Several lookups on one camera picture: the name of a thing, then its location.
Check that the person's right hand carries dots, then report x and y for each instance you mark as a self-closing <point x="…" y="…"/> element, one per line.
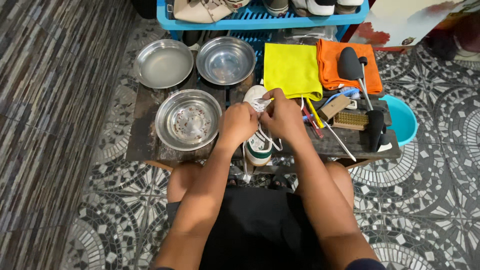
<point x="284" y="119"/>

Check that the person's left hand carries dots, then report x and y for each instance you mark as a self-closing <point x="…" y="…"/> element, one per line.
<point x="237" y="126"/>

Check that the person's right fingers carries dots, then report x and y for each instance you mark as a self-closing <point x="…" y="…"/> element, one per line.
<point x="270" y="101"/>

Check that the person's left fingers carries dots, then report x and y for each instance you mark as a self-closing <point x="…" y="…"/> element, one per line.
<point x="252" y="114"/>

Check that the white shoelace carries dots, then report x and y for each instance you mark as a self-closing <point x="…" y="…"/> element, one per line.
<point x="268" y="137"/>

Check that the white sneaker with green stripe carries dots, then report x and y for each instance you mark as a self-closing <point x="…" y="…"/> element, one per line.
<point x="258" y="146"/>

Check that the yellow cloth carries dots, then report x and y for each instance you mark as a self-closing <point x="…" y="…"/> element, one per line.
<point x="291" y="70"/>

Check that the yellow toothbrush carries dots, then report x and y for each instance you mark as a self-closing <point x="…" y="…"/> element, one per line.
<point x="314" y="112"/>

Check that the red toothbrush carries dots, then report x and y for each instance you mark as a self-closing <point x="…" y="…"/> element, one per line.
<point x="313" y="123"/>

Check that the empty steel bowl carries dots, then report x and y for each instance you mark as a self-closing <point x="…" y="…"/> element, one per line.
<point x="225" y="60"/>

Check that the steel bowl with red specks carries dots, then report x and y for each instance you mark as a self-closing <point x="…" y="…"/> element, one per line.
<point x="187" y="120"/>

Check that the orange cloth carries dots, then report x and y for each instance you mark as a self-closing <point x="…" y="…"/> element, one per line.
<point x="328" y="67"/>

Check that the blue toothbrush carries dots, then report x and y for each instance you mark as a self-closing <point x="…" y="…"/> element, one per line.
<point x="343" y="93"/>

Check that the clear plastic bag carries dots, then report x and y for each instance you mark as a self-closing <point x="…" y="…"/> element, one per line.
<point x="311" y="35"/>

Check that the white toothbrush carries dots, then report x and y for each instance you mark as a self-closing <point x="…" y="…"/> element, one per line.
<point x="339" y="140"/>

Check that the wooden bristle brush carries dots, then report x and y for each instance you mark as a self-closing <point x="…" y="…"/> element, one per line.
<point x="350" y="120"/>

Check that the blue shoe rack with shoes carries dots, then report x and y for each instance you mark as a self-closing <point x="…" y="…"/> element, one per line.
<point x="258" y="15"/>

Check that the black shoe tree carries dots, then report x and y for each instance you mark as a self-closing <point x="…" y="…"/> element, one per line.
<point x="375" y="129"/>
<point x="349" y="63"/>

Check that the person's left leg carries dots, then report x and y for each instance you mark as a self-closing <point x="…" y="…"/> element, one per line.
<point x="182" y="180"/>

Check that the person's leg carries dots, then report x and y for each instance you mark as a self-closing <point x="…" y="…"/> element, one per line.
<point x="182" y="180"/>
<point x="339" y="182"/>

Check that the steel bowl with water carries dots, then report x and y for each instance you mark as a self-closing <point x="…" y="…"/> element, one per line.
<point x="163" y="63"/>

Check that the dark wooden low table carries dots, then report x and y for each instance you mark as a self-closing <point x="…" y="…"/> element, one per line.
<point x="150" y="123"/>

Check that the person's right leg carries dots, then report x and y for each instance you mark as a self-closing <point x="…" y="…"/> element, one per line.
<point x="339" y="182"/>

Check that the person's black shorts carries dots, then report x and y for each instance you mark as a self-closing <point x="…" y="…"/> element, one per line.
<point x="258" y="228"/>

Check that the blue plastic basin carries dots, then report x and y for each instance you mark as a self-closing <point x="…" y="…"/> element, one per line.
<point x="402" y="119"/>

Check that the painted board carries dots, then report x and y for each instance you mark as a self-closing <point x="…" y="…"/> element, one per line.
<point x="408" y="20"/>

